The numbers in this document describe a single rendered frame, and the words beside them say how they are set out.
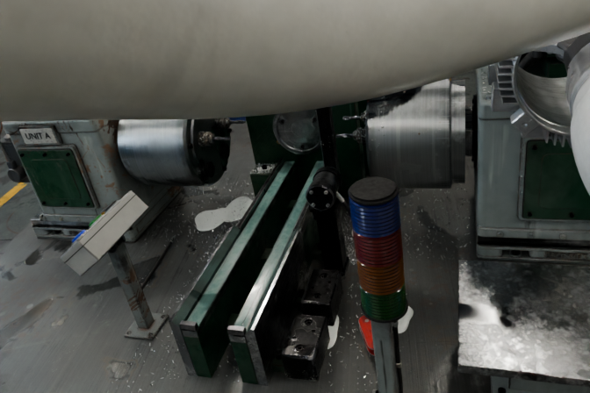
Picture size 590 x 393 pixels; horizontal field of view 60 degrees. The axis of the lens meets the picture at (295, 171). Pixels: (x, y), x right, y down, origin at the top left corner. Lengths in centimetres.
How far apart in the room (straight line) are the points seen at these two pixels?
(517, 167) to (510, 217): 12
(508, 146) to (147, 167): 82
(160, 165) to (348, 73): 112
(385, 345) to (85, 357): 64
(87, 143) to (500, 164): 94
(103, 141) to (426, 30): 120
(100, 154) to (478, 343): 95
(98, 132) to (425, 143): 77
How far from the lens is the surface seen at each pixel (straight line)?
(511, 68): 65
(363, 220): 61
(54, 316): 131
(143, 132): 127
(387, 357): 77
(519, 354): 83
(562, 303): 92
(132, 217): 102
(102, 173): 137
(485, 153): 104
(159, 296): 122
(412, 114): 105
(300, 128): 132
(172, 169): 126
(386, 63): 16
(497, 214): 111
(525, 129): 66
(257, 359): 92
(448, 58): 17
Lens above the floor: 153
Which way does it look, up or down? 28 degrees down
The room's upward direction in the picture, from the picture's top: 10 degrees counter-clockwise
